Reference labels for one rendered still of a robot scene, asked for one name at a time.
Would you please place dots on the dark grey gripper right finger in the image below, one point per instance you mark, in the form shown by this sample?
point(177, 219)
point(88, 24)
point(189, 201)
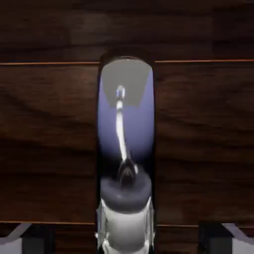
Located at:
point(218, 241)

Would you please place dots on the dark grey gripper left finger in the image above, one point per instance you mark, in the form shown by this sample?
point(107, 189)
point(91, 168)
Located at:
point(29, 241)

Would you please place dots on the dark wood cabinet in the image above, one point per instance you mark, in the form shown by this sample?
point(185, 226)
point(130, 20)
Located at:
point(59, 29)

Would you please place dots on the dark wood cabinet door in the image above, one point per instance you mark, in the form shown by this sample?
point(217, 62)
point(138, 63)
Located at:
point(49, 142)

